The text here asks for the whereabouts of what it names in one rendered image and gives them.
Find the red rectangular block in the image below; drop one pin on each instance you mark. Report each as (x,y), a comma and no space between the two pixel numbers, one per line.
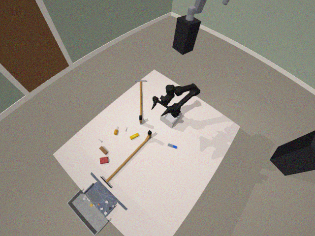
(103,160)

